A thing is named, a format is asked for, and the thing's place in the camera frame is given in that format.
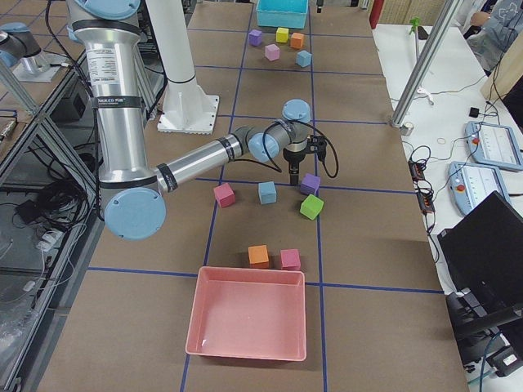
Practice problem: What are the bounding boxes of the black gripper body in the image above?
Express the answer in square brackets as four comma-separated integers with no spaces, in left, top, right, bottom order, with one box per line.
[283,140,308,172]

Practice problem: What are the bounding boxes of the blue foam block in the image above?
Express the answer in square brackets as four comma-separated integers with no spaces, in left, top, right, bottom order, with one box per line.
[258,181,277,205]
[295,50,312,68]

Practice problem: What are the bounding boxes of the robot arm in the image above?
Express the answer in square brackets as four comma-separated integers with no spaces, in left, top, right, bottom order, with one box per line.
[1,22,62,82]
[68,1,310,240]

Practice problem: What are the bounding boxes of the purple foam block right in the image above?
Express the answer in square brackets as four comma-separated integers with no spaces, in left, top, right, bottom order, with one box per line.
[300,173,321,195]

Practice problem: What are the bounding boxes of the purple foam block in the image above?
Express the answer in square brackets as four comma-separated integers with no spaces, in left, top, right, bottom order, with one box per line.
[300,173,321,195]
[248,29,263,47]

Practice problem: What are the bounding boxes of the green foam block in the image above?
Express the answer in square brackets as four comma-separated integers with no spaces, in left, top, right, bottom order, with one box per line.
[300,194,324,221]

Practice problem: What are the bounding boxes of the magenta foam block right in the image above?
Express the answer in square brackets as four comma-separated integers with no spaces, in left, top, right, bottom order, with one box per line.
[213,183,235,208]

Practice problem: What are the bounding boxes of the magenta foam block near bin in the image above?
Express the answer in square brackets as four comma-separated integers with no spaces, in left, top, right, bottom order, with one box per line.
[280,248,302,271]

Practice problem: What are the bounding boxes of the orange foam block right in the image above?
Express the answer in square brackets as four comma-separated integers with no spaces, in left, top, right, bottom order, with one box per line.
[248,245,270,269]

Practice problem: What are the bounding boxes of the orange foam block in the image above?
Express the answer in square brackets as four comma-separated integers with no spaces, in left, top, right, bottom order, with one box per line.
[248,245,270,269]
[289,33,306,50]

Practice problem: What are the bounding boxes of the light pink foam block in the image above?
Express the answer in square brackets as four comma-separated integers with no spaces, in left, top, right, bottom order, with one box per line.
[264,44,280,61]

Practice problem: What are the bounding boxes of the orange foam block left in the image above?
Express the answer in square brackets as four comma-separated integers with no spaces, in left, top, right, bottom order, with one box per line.
[289,33,306,50]

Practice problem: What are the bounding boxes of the yellow foam block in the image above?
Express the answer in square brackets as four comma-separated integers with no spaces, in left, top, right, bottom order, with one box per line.
[275,27,289,43]

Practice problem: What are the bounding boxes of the purple foam block left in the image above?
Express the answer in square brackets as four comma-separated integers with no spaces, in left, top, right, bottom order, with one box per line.
[248,29,263,47]

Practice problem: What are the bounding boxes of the cyan plastic bin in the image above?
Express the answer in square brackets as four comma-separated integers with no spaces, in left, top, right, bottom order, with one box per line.
[256,0,309,29]

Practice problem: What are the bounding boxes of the pink plastic bin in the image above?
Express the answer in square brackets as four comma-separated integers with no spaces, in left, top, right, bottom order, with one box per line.
[186,266,306,362]

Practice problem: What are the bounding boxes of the teach pendant near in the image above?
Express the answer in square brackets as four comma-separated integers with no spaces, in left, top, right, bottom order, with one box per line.
[449,161,511,216]

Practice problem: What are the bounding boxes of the teach pendant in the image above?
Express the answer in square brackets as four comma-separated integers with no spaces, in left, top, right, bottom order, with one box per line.
[464,122,522,172]
[449,161,511,216]

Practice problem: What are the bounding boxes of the teach pendant far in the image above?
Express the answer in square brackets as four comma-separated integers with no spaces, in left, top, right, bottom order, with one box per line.
[464,122,522,172]

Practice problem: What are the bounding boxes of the black laptop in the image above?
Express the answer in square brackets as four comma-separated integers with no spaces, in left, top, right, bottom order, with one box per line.
[438,191,522,306]

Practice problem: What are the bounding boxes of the seated person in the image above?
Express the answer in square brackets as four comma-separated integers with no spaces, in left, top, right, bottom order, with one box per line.
[467,0,522,74]

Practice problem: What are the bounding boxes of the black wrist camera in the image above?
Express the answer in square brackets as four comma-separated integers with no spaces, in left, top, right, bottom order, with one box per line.
[306,135,328,163]

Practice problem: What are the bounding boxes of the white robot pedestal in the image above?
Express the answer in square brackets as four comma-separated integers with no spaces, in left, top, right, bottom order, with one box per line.
[145,0,219,134]

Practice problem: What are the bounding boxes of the aluminium frame post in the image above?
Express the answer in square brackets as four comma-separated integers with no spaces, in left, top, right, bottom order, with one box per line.
[390,0,463,136]

